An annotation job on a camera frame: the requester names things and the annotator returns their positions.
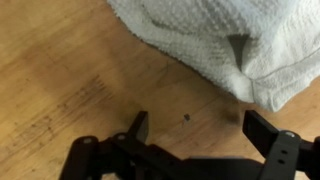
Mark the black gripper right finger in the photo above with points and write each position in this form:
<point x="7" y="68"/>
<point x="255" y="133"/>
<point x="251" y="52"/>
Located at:
<point x="280" y="148"/>

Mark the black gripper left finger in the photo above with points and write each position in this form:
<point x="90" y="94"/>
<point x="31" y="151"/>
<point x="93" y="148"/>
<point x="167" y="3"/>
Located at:
<point x="136" y="136"/>

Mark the white towel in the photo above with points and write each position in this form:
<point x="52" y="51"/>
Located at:
<point x="261" y="51"/>

